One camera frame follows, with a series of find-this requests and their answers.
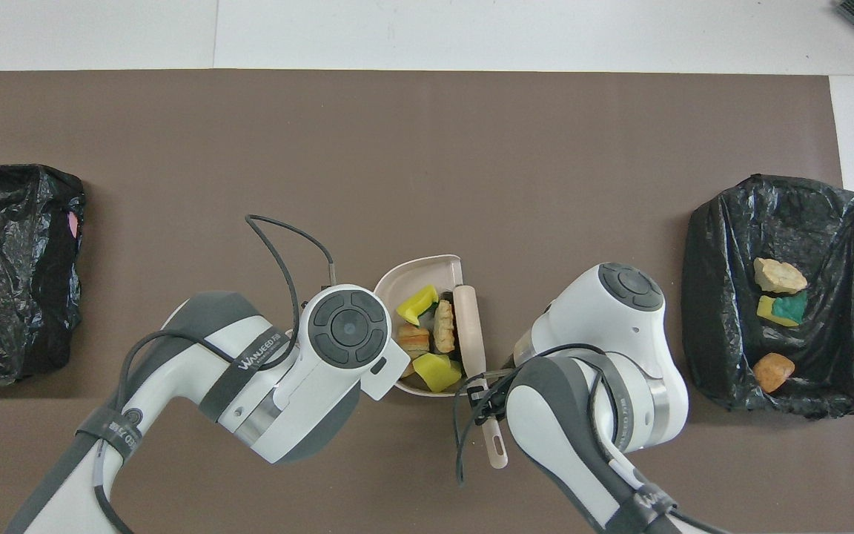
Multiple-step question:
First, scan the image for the rounded beige sponge chunk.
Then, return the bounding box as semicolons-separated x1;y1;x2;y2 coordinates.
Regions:
753;257;808;294

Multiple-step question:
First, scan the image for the notched yellow sponge piece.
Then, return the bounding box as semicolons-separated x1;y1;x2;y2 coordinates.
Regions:
757;291;808;328

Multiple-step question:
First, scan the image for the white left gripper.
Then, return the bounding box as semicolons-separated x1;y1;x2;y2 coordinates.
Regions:
359;352;509;427

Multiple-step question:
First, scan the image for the black bagged bin pink mark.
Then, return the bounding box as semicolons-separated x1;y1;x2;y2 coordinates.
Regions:
0;163;87;386

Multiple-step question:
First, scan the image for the orange brown sponge chunk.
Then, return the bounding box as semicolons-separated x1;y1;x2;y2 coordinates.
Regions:
752;352;797;395

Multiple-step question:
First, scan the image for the brown table mat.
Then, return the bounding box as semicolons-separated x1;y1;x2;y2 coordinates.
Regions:
0;69;854;534

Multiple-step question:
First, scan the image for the beige hand brush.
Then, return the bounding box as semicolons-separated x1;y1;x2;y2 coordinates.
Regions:
452;285;509;469

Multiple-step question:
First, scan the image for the beige plastic dustpan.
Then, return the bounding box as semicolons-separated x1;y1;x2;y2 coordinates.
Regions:
373;254;472;398

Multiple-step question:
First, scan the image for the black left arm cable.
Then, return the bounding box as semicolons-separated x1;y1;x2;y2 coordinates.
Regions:
93;214;339;534

